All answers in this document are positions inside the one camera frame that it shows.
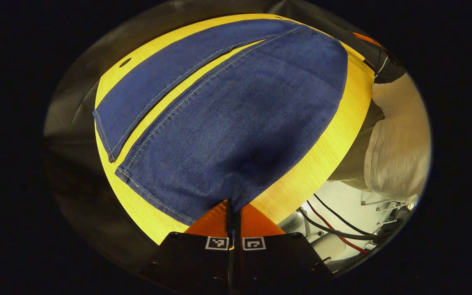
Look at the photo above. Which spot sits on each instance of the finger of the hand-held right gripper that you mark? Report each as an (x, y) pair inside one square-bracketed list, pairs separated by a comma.
[(366, 38)]

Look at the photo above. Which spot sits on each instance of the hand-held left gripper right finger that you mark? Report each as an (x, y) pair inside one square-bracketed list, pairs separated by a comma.
[(277, 262)]

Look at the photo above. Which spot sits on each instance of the white metal frame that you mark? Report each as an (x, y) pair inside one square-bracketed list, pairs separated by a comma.
[(342, 192)]

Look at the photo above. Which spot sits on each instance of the blue jeans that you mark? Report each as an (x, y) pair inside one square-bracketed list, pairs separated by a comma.
[(240, 123)]

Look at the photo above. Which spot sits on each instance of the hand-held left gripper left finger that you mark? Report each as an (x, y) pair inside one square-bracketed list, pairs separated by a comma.
[(195, 262)]

